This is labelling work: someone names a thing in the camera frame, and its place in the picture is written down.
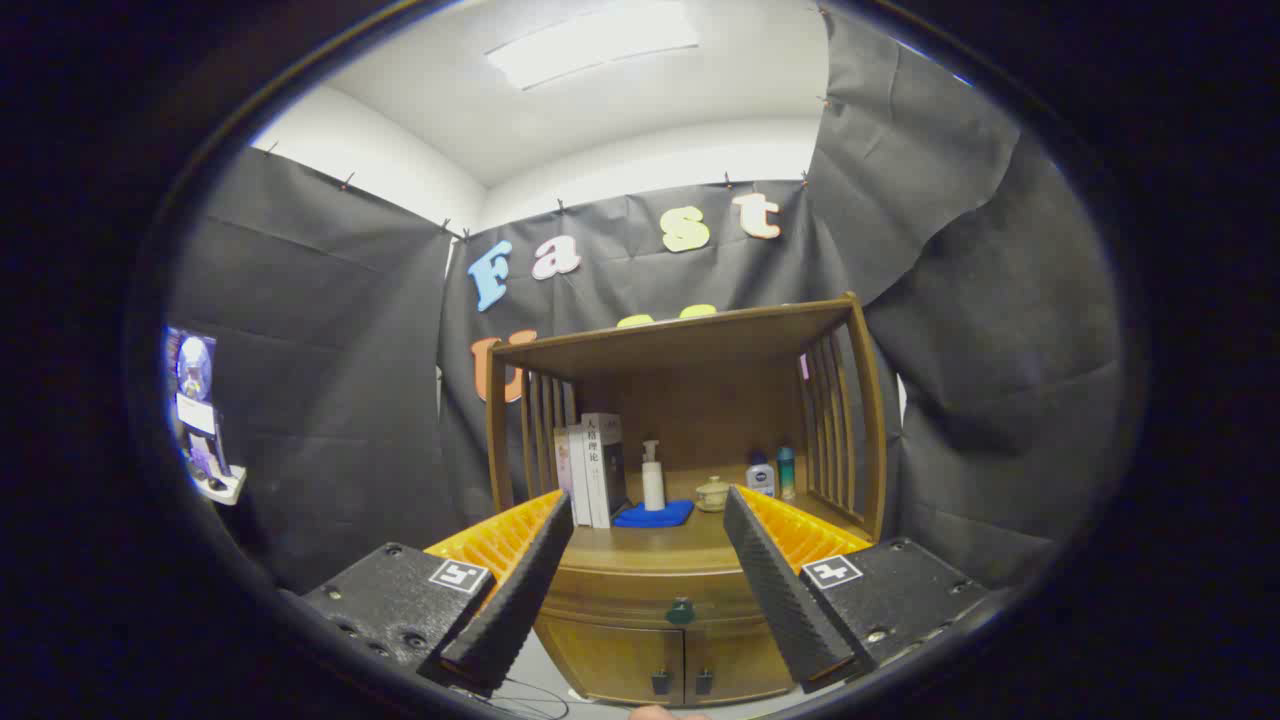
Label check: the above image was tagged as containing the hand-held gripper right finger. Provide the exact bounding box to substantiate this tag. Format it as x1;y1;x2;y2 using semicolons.
722;485;991;694

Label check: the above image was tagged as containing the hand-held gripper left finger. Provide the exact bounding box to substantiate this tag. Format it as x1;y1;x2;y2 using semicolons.
300;488;576;698

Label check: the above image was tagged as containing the wooden drawer with dark knob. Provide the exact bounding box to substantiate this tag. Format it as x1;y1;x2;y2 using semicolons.
545;566;769;627

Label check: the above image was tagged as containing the wooden cabinet door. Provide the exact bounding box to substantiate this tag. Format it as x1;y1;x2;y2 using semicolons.
533;612;687;708
683;620;798;704

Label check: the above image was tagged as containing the wooden countertop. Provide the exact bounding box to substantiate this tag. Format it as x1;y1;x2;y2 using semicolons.
560;468;866;573

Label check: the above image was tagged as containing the wooden cabinet with slatted hutch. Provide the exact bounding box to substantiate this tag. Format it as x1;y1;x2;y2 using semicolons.
485;292;889;708

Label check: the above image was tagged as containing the blue folded cloth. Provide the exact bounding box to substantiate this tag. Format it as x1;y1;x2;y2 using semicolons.
612;499;695;529

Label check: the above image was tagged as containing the white pump bottle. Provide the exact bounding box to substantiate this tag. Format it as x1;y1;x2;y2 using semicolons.
641;440;667;512

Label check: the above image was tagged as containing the white book with dark cover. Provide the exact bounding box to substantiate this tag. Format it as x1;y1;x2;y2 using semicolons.
582;412;631;529

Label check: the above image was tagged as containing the printed display board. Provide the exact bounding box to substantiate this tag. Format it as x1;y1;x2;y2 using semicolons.
165;325;248;506

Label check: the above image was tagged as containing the ceiling light panel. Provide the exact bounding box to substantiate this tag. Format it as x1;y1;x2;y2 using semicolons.
485;2;701;91

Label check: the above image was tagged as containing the black cable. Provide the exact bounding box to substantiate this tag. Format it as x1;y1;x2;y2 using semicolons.
470;678;571;720

